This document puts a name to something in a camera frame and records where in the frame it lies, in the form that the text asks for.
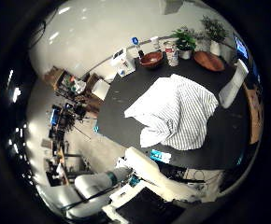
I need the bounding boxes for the white disinfectant spray bottle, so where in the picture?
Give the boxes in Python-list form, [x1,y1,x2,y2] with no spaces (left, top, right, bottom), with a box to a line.
[218,58,250,110]

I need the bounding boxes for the white striped cloth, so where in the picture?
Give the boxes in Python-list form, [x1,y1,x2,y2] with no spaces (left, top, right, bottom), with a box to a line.
[123,73,220,151]

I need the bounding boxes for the blue-capped bottle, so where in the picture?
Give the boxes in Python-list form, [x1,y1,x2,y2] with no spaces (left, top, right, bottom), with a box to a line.
[131,36,145,60]

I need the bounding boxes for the small white bottle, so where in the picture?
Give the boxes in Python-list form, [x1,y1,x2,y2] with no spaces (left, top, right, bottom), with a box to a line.
[150,35,162,52]

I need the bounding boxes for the teal table edge label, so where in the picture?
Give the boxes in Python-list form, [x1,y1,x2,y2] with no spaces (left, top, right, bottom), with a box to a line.
[150,148,173,164]

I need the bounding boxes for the white square box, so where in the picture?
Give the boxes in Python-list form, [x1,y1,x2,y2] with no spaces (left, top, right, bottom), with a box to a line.
[91,78,111,102]

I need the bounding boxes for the blue background screen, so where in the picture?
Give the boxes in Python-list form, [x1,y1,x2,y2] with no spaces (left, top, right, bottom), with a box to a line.
[49,106,63,126]

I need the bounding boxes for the white printed box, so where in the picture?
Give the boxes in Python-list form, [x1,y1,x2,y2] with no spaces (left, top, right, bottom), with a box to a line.
[110,47,136,78]

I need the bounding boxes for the brown wooden bowl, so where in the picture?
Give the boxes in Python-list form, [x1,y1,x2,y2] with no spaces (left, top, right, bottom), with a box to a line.
[139,50,164,70]

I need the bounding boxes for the cluttered shelf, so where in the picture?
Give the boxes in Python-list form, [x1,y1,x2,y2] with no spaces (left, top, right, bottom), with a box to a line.
[56,71,87,96]

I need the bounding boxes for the light wooden desk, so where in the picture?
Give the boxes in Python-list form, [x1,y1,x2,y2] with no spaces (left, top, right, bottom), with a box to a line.
[243,82,264,145]

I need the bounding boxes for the brown cardboard box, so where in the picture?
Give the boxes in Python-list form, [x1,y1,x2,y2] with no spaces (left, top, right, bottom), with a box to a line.
[43,65,65,91]

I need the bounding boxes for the bushy plant in white pot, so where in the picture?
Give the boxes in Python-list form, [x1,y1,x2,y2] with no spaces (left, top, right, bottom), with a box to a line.
[171,27,198,61]

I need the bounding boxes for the tall plant in white pot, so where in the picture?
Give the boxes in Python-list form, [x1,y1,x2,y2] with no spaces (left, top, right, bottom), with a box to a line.
[199,15,230,57]

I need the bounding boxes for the computer monitor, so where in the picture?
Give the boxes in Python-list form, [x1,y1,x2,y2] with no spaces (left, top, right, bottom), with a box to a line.
[234,35,250,61]

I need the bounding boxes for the black cable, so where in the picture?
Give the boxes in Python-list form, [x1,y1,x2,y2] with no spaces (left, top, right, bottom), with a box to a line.
[60,182,124,213]

